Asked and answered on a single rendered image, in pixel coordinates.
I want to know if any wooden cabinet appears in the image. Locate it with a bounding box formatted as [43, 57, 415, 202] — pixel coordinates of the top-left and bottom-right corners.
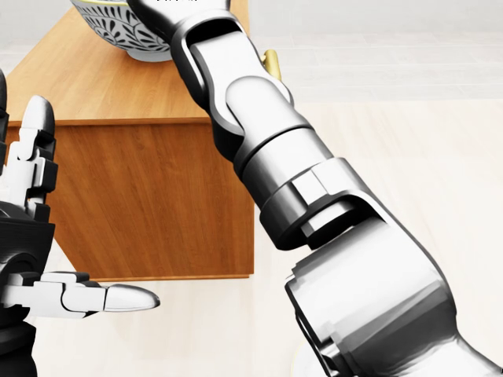
[4, 0, 255, 283]

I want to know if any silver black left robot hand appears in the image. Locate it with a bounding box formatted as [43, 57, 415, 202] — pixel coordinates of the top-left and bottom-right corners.
[0, 69, 161, 329]

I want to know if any black white patterned bowl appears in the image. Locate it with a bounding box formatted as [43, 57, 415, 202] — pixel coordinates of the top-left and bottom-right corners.
[70, 0, 174, 64]

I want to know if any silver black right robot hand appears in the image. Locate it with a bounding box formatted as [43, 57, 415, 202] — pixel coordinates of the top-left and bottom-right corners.
[127, 0, 233, 41]

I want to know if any brass drawer handle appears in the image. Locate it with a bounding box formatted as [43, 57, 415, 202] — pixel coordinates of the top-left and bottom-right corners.
[259, 49, 284, 82]

